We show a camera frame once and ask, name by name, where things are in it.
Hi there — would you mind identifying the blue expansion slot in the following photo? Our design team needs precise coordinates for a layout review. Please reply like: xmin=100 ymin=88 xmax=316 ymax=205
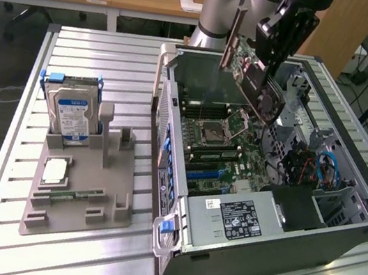
xmin=185 ymin=164 xmax=222 ymax=184

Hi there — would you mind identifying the silver CPU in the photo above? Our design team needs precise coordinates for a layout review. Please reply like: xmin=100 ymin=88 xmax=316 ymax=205
xmin=40 ymin=157 xmax=71 ymax=186

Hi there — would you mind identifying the wooden cabinet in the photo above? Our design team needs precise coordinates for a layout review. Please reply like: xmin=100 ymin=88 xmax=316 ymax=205
xmin=289 ymin=0 xmax=368 ymax=85

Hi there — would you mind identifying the CPU socket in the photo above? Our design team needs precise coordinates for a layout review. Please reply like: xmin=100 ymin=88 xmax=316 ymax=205
xmin=197 ymin=117 xmax=230 ymax=146

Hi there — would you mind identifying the black plastic shroud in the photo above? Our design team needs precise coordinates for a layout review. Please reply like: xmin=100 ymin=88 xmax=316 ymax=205
xmin=266 ymin=182 xmax=332 ymax=238

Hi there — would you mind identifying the hard disk in blue caddy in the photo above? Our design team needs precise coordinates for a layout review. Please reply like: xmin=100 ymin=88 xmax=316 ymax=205
xmin=27 ymin=63 xmax=107 ymax=152

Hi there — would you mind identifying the graphics card with fan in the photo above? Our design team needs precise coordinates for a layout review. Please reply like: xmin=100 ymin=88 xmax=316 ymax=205
xmin=210 ymin=3 xmax=302 ymax=129

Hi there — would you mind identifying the blue case latch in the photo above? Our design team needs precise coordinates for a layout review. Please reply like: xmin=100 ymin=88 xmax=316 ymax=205
xmin=157 ymin=219 xmax=175 ymax=236

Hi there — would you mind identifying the black chair base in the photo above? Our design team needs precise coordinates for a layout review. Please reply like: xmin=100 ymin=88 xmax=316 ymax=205
xmin=0 ymin=0 xmax=56 ymax=48

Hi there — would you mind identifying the green motherboard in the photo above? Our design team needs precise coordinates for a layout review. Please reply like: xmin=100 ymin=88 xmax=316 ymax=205
xmin=164 ymin=86 xmax=284 ymax=209

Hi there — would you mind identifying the perforated metal disk bay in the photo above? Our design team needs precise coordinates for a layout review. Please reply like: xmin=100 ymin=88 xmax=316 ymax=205
xmin=259 ymin=67 xmax=326 ymax=163

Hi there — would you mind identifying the beige printed corner bracket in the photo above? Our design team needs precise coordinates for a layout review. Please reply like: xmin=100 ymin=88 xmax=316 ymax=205
xmin=148 ymin=42 xmax=180 ymax=114

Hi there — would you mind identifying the black open PC case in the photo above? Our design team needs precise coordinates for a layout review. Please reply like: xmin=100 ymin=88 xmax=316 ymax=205
xmin=121 ymin=31 xmax=368 ymax=275

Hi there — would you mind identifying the green RAM stick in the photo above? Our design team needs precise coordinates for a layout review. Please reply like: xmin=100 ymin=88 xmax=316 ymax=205
xmin=48 ymin=182 xmax=100 ymax=207

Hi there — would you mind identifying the blue wire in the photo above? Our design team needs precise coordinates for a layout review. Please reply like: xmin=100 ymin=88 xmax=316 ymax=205
xmin=313 ymin=150 xmax=345 ymax=191

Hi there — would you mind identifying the metal socket cover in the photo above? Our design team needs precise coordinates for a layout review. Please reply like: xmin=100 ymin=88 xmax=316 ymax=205
xmin=222 ymin=105 xmax=254 ymax=143

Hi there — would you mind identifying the white floor unit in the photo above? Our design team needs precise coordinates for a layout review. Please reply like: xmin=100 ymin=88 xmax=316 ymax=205
xmin=340 ymin=42 xmax=368 ymax=82

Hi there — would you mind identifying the grey power supply unit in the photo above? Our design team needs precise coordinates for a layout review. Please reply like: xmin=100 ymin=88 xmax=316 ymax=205
xmin=179 ymin=178 xmax=292 ymax=261

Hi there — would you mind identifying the grey printed parts rack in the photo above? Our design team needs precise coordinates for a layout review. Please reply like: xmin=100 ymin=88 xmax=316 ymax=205
xmin=17 ymin=91 xmax=150 ymax=254

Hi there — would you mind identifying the red wire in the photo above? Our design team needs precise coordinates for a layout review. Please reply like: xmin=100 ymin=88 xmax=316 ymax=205
xmin=296 ymin=156 xmax=313 ymax=187

